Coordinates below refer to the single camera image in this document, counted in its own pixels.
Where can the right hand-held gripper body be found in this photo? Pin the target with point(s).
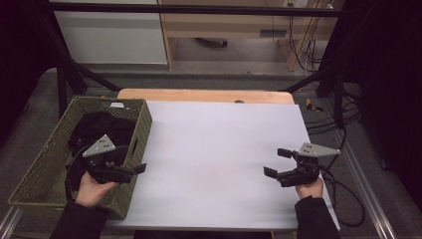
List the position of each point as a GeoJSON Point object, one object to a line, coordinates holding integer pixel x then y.
{"type": "Point", "coordinates": [307, 169]}

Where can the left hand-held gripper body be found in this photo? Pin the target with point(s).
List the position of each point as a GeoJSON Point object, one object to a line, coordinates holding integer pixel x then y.
{"type": "Point", "coordinates": [99, 147]}

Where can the black cloth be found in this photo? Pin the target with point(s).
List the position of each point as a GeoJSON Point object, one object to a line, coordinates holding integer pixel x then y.
{"type": "Point", "coordinates": [96, 127]}

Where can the green woven basket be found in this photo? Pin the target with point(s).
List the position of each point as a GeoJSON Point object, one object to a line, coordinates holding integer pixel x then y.
{"type": "Point", "coordinates": [43, 179]}

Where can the person's right hand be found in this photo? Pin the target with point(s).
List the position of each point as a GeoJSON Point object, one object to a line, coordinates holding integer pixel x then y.
{"type": "Point", "coordinates": [310, 191]}

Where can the person's left hand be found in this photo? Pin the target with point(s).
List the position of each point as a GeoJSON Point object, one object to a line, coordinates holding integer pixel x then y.
{"type": "Point", "coordinates": [92, 192]}

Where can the white basket label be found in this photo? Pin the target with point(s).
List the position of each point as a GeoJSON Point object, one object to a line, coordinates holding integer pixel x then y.
{"type": "Point", "coordinates": [117, 105]}

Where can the yellow and black tool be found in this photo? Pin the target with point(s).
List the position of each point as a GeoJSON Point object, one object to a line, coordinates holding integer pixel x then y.
{"type": "Point", "coordinates": [312, 105]}

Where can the white table cover sheet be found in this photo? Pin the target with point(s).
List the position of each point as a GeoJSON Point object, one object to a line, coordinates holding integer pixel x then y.
{"type": "Point", "coordinates": [215, 149]}

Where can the black metal stand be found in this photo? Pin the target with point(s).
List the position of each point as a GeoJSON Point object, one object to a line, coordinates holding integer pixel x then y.
{"type": "Point", "coordinates": [63, 79]}
{"type": "Point", "coordinates": [336, 83]}

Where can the wooden table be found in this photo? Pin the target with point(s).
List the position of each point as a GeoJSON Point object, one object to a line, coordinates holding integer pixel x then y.
{"type": "Point", "coordinates": [199, 95]}

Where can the white cabinet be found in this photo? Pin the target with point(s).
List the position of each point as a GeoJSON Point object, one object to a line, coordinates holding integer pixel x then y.
{"type": "Point", "coordinates": [112, 40]}

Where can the black curtain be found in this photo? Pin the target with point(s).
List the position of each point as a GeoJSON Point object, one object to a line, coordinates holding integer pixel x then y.
{"type": "Point", "coordinates": [20, 59]}
{"type": "Point", "coordinates": [388, 83]}

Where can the grey box under desk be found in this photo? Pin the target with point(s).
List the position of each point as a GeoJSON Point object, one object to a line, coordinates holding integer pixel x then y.
{"type": "Point", "coordinates": [272, 33]}

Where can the dark object under desk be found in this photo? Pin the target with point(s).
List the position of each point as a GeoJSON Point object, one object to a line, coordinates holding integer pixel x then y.
{"type": "Point", "coordinates": [212, 42]}

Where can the light wooden desk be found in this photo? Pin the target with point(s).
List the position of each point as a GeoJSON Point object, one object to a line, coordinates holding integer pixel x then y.
{"type": "Point", "coordinates": [229, 28]}

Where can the black horizontal metal bar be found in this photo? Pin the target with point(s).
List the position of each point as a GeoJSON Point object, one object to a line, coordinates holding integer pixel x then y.
{"type": "Point", "coordinates": [199, 9]}

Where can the aluminium rail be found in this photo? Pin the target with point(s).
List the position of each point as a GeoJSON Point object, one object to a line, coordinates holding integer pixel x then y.
{"type": "Point", "coordinates": [368, 186]}
{"type": "Point", "coordinates": [8, 222]}

